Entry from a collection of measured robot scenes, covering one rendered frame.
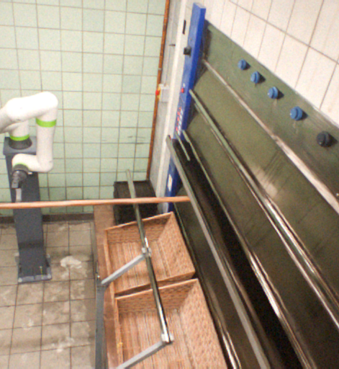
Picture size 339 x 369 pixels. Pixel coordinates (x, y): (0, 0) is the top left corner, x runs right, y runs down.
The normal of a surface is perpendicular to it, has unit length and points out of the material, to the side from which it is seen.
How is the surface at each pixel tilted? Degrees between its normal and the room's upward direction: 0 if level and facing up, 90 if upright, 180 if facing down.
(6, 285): 0
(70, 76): 90
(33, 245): 90
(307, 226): 69
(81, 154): 90
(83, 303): 0
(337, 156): 90
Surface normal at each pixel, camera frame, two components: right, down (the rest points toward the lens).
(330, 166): -0.97, 0.03
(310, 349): -0.87, -0.26
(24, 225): 0.28, 0.58
